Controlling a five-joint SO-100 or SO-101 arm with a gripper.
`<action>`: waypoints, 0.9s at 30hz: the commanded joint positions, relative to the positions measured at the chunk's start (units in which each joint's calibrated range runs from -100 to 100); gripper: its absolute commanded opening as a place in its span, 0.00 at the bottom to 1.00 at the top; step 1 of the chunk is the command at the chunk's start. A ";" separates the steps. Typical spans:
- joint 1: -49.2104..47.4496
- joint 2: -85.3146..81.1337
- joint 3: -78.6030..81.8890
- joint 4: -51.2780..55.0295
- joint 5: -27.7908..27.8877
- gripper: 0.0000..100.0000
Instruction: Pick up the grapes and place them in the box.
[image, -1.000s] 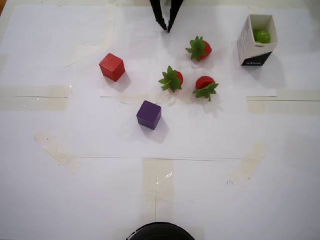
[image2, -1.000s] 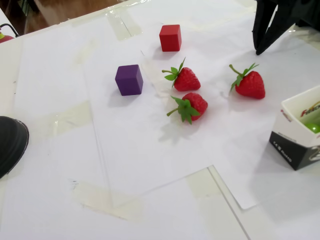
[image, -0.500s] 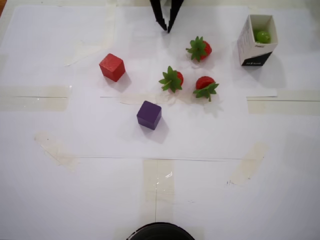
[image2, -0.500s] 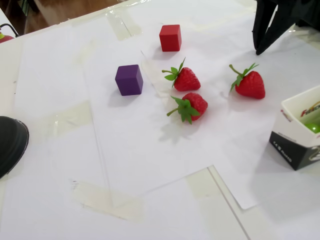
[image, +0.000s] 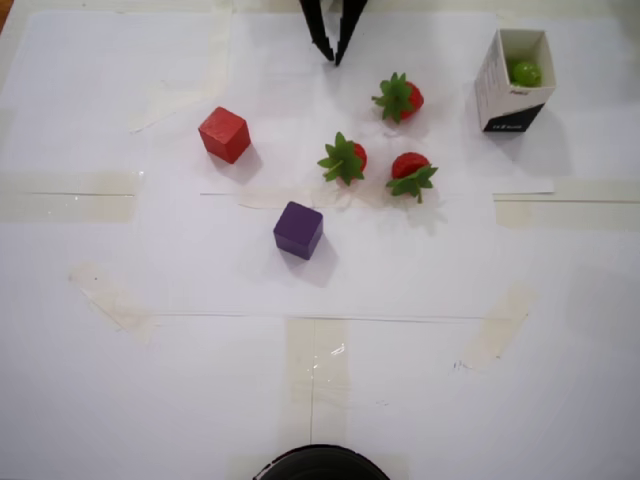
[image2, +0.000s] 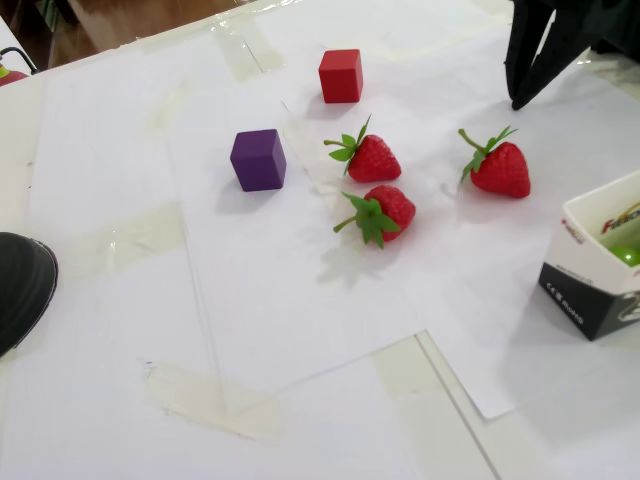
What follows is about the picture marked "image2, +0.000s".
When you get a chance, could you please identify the black round base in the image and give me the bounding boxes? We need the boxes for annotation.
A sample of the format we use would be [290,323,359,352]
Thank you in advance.
[0,231,60,359]

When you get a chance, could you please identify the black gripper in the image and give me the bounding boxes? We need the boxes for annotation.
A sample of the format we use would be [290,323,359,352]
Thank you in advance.
[503,0,640,111]

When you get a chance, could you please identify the white paper sheet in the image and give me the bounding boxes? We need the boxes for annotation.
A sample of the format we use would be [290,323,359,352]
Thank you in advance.
[164,102,432,416]
[281,9,640,420]

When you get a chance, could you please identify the green plastic grape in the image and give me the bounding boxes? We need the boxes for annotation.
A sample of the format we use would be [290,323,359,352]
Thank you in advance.
[607,237,640,268]

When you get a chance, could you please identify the purple wooden cube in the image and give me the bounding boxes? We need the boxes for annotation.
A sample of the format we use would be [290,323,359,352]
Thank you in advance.
[229,128,288,193]

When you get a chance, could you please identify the white black cardboard box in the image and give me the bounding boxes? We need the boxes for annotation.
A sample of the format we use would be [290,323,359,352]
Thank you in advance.
[538,169,640,343]

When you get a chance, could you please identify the red plastic strawberry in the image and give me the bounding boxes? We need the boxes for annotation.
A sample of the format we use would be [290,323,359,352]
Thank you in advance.
[458,125,532,200]
[333,184,417,250]
[322,113,403,184]

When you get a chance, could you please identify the black hose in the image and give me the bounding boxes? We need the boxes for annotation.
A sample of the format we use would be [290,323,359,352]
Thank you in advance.
[0,46,39,76]

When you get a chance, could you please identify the red wooden cube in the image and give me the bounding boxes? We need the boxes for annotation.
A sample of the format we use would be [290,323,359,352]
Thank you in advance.
[318,48,365,105]

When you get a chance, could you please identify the beige tape strip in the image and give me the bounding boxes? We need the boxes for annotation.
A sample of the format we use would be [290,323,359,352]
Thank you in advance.
[370,329,499,480]
[143,360,291,442]
[67,203,185,275]
[210,18,287,81]
[282,115,351,197]

